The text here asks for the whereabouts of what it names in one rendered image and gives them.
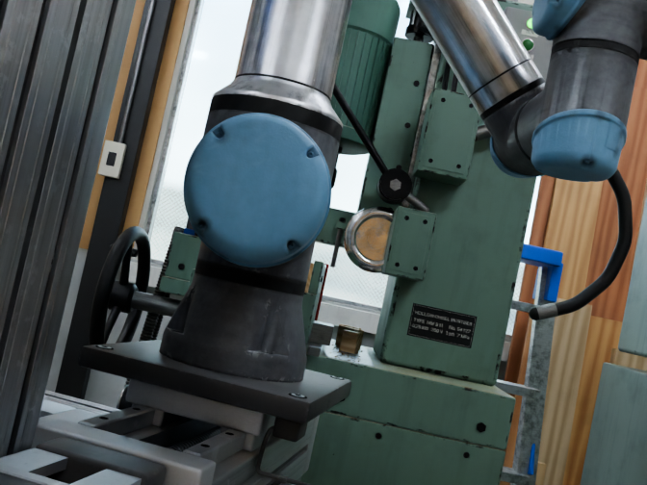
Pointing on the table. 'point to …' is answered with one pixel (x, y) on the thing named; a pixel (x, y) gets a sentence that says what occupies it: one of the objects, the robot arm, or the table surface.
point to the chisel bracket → (333, 227)
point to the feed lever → (392, 188)
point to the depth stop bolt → (338, 239)
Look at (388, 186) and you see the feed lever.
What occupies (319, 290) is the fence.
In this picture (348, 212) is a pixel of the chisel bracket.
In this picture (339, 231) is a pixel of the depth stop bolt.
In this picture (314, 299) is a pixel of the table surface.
